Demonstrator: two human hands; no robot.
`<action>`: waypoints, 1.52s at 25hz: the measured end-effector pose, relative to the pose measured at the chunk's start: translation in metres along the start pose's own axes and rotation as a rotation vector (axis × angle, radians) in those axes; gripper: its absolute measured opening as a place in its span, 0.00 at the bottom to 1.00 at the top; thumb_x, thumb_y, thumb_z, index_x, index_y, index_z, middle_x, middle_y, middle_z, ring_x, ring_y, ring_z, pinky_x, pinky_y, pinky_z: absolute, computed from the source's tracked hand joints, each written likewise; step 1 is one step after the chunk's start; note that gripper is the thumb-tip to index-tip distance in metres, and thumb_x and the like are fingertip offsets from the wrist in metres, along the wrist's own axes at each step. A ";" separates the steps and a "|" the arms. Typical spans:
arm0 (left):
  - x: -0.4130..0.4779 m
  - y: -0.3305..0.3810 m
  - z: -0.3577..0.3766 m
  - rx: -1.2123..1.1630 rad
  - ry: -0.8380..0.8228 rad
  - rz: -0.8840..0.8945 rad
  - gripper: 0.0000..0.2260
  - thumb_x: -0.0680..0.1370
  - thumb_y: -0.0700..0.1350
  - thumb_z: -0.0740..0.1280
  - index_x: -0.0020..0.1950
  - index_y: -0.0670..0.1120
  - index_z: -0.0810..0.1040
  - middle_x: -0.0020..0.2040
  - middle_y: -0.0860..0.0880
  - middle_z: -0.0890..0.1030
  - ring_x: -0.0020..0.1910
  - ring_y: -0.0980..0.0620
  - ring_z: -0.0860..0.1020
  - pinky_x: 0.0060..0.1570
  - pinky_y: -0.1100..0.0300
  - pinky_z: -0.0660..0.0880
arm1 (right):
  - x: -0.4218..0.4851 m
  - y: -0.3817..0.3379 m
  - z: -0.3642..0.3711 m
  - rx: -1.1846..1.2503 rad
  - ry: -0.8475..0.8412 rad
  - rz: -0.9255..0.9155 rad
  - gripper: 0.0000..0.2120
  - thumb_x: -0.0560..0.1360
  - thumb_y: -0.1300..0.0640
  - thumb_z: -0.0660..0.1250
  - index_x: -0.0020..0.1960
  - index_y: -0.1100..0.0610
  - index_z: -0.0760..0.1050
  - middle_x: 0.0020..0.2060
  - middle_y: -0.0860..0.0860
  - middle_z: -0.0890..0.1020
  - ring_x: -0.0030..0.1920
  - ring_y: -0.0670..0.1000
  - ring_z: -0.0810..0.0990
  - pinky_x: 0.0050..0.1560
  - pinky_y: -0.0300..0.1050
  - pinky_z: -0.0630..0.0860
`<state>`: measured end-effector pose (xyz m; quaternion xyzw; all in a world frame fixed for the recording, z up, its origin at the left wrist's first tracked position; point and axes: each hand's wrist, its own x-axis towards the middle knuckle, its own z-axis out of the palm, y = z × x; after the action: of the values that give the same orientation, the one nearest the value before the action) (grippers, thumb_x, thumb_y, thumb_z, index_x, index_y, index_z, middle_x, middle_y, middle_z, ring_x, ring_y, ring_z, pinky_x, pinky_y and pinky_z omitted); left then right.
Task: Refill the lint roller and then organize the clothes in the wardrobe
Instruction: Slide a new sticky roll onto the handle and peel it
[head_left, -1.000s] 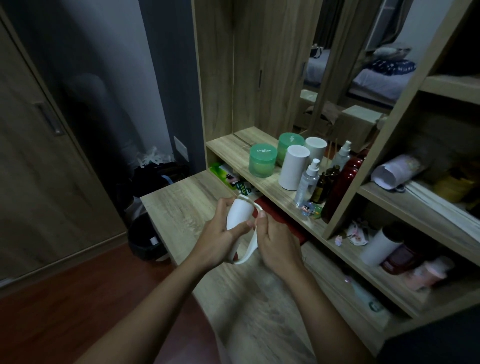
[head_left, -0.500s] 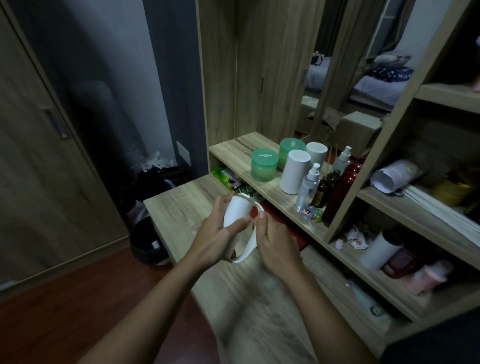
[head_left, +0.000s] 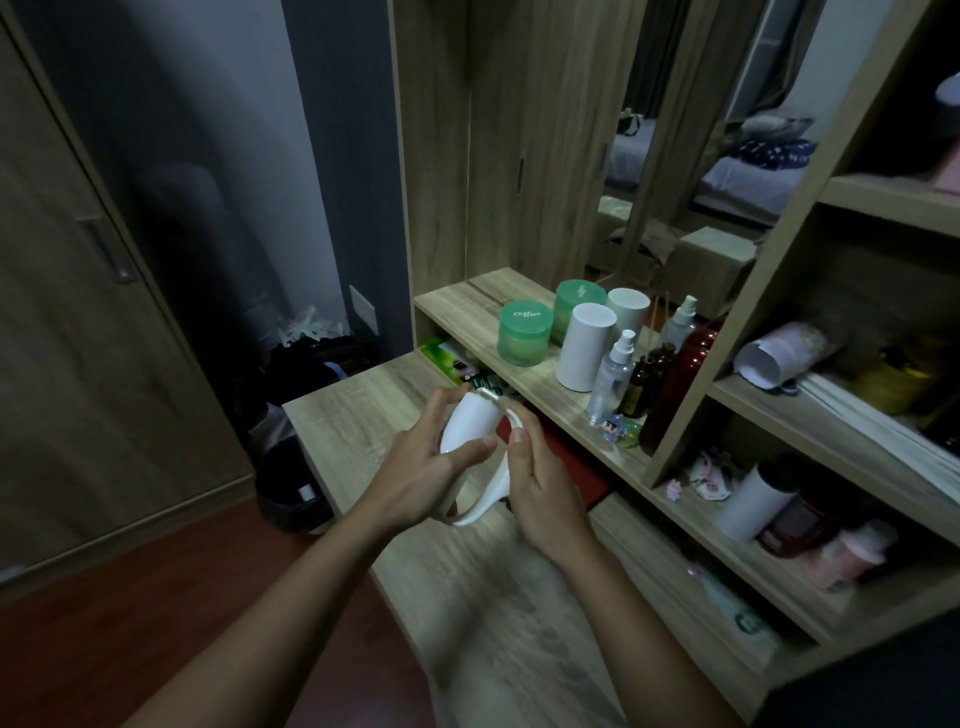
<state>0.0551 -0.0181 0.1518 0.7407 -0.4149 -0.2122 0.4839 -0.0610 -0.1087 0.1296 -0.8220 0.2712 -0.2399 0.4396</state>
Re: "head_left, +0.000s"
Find person's left hand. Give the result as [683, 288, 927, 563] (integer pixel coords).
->
[352, 386, 500, 543]

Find person's right hand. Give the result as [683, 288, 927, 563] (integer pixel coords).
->
[495, 416, 603, 573]

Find white curved handheld device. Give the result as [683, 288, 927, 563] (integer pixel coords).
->
[438, 386, 526, 528]

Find person's right forearm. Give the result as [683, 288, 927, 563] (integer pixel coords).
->
[558, 541, 744, 728]

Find person's left forearm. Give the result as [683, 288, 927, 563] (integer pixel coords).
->
[123, 506, 399, 728]

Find red flat box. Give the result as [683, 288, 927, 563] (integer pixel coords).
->
[495, 414, 614, 513]

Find green packet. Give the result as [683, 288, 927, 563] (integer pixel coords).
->
[419, 336, 481, 388]

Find clear spray bottle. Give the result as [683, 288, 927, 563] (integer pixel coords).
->
[585, 328, 638, 427]

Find white cylinder container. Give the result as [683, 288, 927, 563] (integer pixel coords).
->
[555, 303, 618, 393]

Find green round jar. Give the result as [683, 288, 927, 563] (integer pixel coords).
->
[497, 300, 555, 368]

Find brown glass dropper bottle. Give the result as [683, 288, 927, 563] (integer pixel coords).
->
[618, 356, 663, 420]

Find dark red bottle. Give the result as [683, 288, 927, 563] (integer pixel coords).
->
[639, 322, 723, 457]

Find black bag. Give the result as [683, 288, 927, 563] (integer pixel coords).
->
[251, 336, 381, 425]

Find small white pink trinket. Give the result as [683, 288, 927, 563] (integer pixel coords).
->
[686, 450, 741, 503]

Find black waste bin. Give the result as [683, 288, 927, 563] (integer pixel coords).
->
[254, 435, 336, 535]

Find white crumpled plastic bag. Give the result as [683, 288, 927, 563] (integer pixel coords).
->
[273, 303, 351, 351]

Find white tube with black cap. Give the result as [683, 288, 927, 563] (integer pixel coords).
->
[713, 458, 801, 544]

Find pale blue packet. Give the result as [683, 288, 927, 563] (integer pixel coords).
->
[685, 562, 783, 640]

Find rolled white paper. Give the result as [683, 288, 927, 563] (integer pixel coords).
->
[732, 321, 832, 392]

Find dark red jar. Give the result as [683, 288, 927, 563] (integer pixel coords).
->
[756, 486, 835, 561]

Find pink container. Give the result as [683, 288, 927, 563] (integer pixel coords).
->
[804, 519, 900, 594]

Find wooden shelf unit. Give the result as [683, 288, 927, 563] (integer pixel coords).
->
[388, 0, 960, 725]

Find yellow container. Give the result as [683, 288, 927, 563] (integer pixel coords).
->
[851, 345, 935, 418]

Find wooden wardrobe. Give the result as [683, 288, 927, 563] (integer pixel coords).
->
[0, 0, 256, 601]

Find white wall socket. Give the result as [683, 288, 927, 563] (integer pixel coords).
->
[348, 284, 381, 336]

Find wall mirror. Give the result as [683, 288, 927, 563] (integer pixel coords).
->
[465, 0, 895, 361]

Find metal wardrobe handle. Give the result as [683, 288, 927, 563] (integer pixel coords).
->
[78, 215, 141, 285]

